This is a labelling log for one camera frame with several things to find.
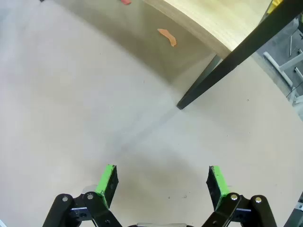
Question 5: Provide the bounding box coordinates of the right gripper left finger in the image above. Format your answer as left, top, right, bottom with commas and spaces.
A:
42, 165, 124, 227

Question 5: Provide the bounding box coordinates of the orange paper scrap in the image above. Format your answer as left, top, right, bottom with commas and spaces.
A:
157, 28, 178, 48

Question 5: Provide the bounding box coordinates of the white table with white legs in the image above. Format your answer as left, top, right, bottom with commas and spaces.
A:
263, 18, 303, 105

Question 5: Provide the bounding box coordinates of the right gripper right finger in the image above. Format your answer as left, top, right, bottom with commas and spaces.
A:
202, 165, 277, 227

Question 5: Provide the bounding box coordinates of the black frame wooden shelf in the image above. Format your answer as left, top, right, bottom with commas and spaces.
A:
142, 0, 303, 111

